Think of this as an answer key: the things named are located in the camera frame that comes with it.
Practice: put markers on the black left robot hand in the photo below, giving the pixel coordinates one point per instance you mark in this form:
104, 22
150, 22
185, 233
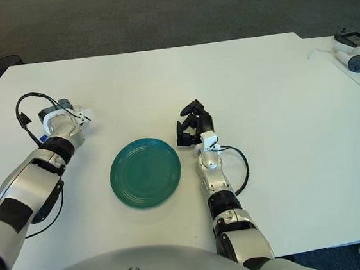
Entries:
61, 105

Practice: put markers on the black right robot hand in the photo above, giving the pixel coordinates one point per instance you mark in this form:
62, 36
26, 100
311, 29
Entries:
206, 122

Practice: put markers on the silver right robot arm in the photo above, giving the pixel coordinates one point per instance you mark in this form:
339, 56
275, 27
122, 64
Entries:
210, 162

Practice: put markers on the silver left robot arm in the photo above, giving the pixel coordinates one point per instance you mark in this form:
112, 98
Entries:
27, 180

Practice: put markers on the green round plate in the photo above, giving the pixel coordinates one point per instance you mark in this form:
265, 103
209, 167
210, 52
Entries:
145, 174

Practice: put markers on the white grey VR controller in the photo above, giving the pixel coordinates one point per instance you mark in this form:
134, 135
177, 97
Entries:
358, 64

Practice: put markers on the black handheld device with screen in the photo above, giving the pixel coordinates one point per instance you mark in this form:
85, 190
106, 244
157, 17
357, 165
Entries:
355, 39

